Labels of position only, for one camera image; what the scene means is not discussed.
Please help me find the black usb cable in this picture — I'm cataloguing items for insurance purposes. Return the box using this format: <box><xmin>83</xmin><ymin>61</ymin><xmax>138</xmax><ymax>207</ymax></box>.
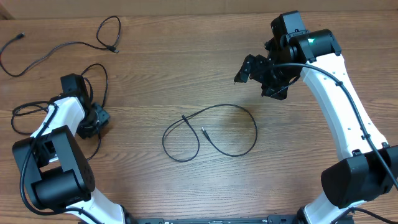
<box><xmin>11</xmin><ymin>63</ymin><xmax>109</xmax><ymax>162</ymax></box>
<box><xmin>161</xmin><ymin>103</ymin><xmax>259</xmax><ymax>163</ymax></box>

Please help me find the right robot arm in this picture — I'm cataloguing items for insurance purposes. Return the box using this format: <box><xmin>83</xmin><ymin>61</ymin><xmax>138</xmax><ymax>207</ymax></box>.
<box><xmin>235</xmin><ymin>11</ymin><xmax>397</xmax><ymax>223</ymax></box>

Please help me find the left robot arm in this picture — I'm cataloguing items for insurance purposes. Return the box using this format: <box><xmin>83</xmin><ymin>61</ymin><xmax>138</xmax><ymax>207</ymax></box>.
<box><xmin>12</xmin><ymin>73</ymin><xmax>136</xmax><ymax>223</ymax></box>

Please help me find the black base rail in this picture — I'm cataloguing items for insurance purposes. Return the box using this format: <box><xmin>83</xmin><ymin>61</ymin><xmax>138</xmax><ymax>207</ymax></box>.
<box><xmin>136</xmin><ymin>215</ymin><xmax>302</xmax><ymax>224</ymax></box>

